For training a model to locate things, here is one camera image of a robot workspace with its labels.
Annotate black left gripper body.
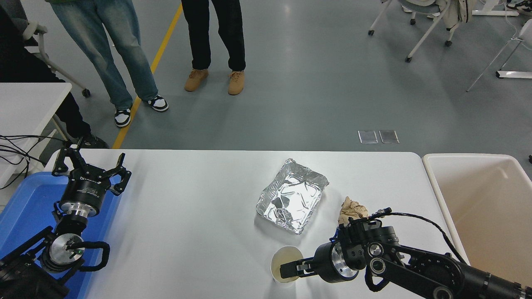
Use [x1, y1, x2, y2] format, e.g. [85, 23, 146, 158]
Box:
[59, 173, 110, 211]

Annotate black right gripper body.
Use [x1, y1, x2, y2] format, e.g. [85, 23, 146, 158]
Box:
[313, 242, 345, 284]

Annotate white paper cup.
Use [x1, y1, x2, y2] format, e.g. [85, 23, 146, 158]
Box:
[270, 245, 305, 284]

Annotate tan paper ball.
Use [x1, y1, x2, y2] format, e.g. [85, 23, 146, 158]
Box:
[337, 196, 369, 227]

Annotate silver foil tray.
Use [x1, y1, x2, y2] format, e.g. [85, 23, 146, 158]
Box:
[256, 158, 330, 235]

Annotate blue plastic tray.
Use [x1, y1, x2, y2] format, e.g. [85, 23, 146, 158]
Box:
[0, 172, 123, 299]

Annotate white side table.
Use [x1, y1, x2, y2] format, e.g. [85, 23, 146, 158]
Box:
[0, 82, 73, 188]

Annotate person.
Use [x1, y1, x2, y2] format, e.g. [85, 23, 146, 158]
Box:
[181, 0, 246, 96]
[506, 0, 532, 16]
[0, 6, 110, 149]
[45, 0, 170, 128]

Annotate white wheeled chair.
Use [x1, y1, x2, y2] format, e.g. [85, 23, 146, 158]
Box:
[21, 22, 91, 99]

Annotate large pale bin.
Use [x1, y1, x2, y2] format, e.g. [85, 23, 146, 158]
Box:
[422, 153, 532, 287]

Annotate white-legged office chair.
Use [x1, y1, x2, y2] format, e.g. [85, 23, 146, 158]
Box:
[368, 0, 472, 63]

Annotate pale jacket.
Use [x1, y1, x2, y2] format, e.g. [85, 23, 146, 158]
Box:
[440, 0, 473, 32]

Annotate white desk foot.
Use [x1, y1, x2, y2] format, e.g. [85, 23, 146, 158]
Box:
[472, 0, 520, 17]

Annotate black cables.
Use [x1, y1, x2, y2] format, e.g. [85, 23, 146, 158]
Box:
[0, 134, 69, 191]

